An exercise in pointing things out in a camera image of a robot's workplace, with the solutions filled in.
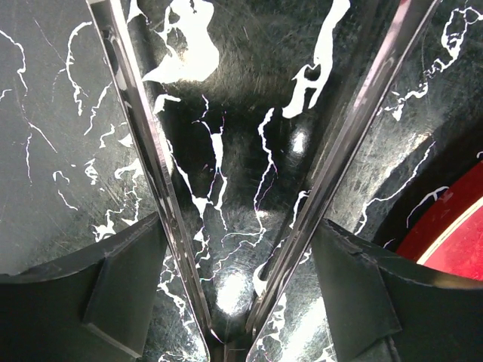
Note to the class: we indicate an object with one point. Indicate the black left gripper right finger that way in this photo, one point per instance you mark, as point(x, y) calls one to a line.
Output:
point(383, 307)

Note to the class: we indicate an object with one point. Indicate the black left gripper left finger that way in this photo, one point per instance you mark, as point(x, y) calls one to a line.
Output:
point(92, 305)

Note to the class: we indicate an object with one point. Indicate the round red lacquer tray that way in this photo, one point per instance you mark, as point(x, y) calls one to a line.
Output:
point(448, 236)

